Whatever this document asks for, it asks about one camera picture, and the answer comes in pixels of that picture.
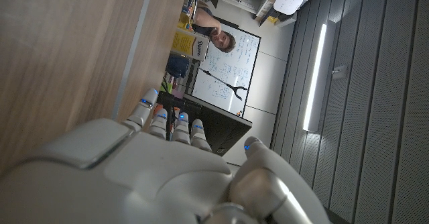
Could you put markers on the yellow and white cardboard box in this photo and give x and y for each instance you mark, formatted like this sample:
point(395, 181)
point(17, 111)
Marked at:
point(189, 44)

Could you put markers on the green plastic item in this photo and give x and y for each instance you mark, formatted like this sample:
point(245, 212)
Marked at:
point(166, 87)

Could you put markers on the yellow container with coloured stripes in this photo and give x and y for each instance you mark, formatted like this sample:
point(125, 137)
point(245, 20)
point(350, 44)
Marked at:
point(185, 25)

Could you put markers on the long white wall light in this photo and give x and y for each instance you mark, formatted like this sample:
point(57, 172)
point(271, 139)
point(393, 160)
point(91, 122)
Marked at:
point(315, 80)

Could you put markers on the black computer monitor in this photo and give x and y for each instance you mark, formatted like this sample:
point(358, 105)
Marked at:
point(221, 126)

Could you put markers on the black tripod head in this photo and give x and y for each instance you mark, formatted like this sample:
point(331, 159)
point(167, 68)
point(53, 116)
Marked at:
point(174, 100)

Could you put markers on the person with brown hair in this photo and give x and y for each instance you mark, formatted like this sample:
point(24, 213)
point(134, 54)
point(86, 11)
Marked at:
point(214, 31)

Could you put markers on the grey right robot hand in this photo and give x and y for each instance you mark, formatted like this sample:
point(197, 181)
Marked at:
point(151, 183)

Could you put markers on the whiteboard with black frame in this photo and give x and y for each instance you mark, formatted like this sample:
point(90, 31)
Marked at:
point(231, 66)

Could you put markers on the black reacher grabber tool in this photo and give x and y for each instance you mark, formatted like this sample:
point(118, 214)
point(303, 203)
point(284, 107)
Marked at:
point(228, 84)

